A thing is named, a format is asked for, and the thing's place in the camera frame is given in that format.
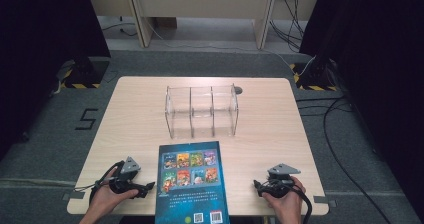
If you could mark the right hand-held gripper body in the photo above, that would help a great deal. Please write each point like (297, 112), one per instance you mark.
(279, 185)

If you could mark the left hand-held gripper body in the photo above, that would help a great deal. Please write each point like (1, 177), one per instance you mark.
(124, 180)

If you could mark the person's right hand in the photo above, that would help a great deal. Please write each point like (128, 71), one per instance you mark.
(289, 205)

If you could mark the person's left hand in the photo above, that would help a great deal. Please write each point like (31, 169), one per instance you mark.
(103, 199)

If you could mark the blue picture book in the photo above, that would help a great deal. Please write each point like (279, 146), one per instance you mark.
(191, 190)

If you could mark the grey tape strip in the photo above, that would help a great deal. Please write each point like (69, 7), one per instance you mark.
(325, 201)
(74, 195)

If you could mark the clear acrylic book rack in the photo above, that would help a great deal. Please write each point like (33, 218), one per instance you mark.
(201, 112)

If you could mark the stand base with hazard tape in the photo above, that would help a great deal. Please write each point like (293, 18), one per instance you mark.
(85, 72)
(315, 75)

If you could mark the black curtain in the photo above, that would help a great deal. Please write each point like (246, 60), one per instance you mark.
(43, 57)
(376, 67)

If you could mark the beige wooden desk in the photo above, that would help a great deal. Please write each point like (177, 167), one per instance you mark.
(200, 4)

